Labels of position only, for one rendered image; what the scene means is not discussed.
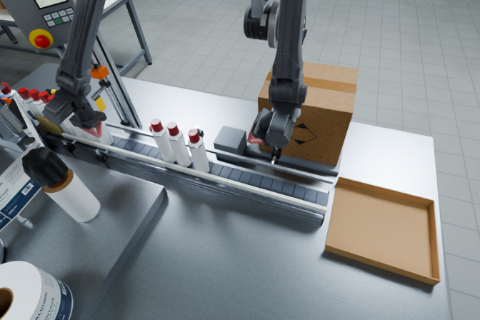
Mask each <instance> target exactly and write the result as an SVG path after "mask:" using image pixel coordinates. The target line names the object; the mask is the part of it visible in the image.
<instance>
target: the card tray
mask: <svg viewBox="0 0 480 320"><path fill-rule="evenodd" d="M324 250H326V251H330V252H332V253H335V254H338V255H341V256H345V257H347V258H350V259H354V260H357V261H360V262H363V263H365V264H369V265H372V266H375V267H378V268H380V269H385V270H387V271H391V272H394V273H396V274H400V275H402V276H406V277H409V278H411V279H415V280H418V281H422V282H424V283H427V284H431V285H433V286H435V285H437V284H438V283H440V282H441V273H440V264H439V246H438V237H437V227H436V210H435V201H434V200H433V199H428V198H424V197H421V196H416V195H413V194H408V193H404V192H401V191H396V190H393V189H388V188H384V187H381V186H376V185H373V184H368V183H364V182H361V181H356V180H353V179H348V178H344V177H341V176H339V177H338V180H337V183H336V190H335V194H334V202H333V206H332V210H331V218H330V222H329V229H328V234H327V238H326V246H325V249H324Z"/></svg>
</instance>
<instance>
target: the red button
mask: <svg viewBox="0 0 480 320"><path fill-rule="evenodd" d="M34 41H35V44H36V45H37V46H38V47H40V48H43V49H45V48H47V47H49V45H50V41H49V38H48V37H46V36H44V35H38V36H36V37H35V39H34Z"/></svg>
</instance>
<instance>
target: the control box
mask: <svg viewBox="0 0 480 320"><path fill-rule="evenodd" d="M68 1H69V2H66V3H63V4H59V5H56V6H51V7H49V8H45V9H41V10H39V8H38V6H37V5H36V3H35V2H34V0H1V2H2V3H3V5H4V6H5V7H6V9H7V11H8V12H9V13H10V15H11V17H12V18H13V20H14V21H15V22H16V24H17V25H18V27H19V28H20V29H21V31H22V33H23V34H24V36H25V37H26V39H27V40H28V42H29V43H30V44H31V46H32V48H33V49H34V51H35V52H36V53H40V52H43V51H46V50H49V49H52V48H55V47H58V46H61V45H64V44H67V43H68V40H69V34H70V30H71V24H72V21H70V22H68V23H65V24H61V25H58V26H54V27H51V28H48V26H47V25H46V22H45V21H44V19H43V17H42V16H41V15H43V14H47V13H51V12H53V11H58V10H61V9H65V8H68V7H70V6H72V7H73V8H74V10H75V6H74V3H73V1H72V0H68ZM38 35H44V36H46V37H48V38H49V41H50V45H49V47H47V48H45V49H43V48H40V47H38V46H37V45H36V44H35V41H34V39H35V37H36V36H38Z"/></svg>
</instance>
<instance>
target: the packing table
mask: <svg viewBox="0 0 480 320"><path fill-rule="evenodd" d="M124 4H126V7H127V10H128V13H129V16H130V18H131V22H132V24H133V26H134V30H135V32H136V35H137V38H138V40H139V43H140V46H141V51H140V52H139V53H138V54H137V55H136V56H135V57H133V58H132V59H131V60H130V61H129V62H128V63H127V64H120V63H115V62H114V64H115V66H116V68H120V69H121V70H119V71H118V73H119V75H120V76H122V75H123V74H124V73H125V72H126V71H127V70H128V69H129V68H130V67H132V66H133V65H134V64H135V63H136V62H137V61H138V60H139V59H140V58H141V57H142V56H143V55H144V58H145V60H146V62H148V65H152V63H151V61H152V59H151V55H150V53H149V49H148V46H147V44H146V40H145V38H144V34H143V31H142V29H141V25H140V23H139V19H138V16H137V14H136V10H135V8H134V4H133V1H132V0H106V2H105V5H104V10H103V13H102V16H101V20H103V19H105V18H106V17H107V16H108V15H110V14H111V13H113V12H114V11H116V10H117V9H118V8H120V7H121V6H123V5H124ZM0 26H1V28H2V30H1V31H0V36H1V35H3V34H5V33H6V35H7V36H8V37H9V38H10V40H11V41H14V44H16V43H18V42H17V41H16V37H15V36H14V35H13V33H12V32H11V30H10V29H9V27H8V26H11V27H16V28H19V27H18V25H17V24H16V22H15V21H14V20H13V18H12V17H11V15H10V13H9V12H8V11H7V9H0ZM0 48H2V49H10V50H14V51H22V52H27V53H32V54H39V55H44V56H52V57H56V58H60V56H59V55H58V53H54V52H49V51H43V52H40V53H36V52H35V51H34V50H33V49H28V48H24V47H19V46H10V45H6V44H0Z"/></svg>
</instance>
